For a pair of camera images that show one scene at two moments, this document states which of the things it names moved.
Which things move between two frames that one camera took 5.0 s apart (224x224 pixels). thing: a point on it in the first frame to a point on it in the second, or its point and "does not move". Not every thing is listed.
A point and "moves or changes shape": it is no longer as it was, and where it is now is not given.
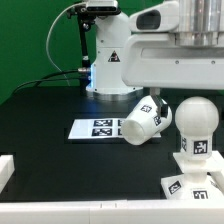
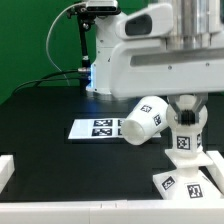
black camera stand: x=85 y=19 does not move
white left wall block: x=7 y=169 does not move
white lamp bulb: x=196 y=119 moves or changes shape
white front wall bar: x=114 y=212 does not move
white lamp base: x=194 y=183 moves or changes shape
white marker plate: x=103 y=128 does not move
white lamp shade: x=144 y=122 does not move
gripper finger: x=161 y=104 to x=174 y=101
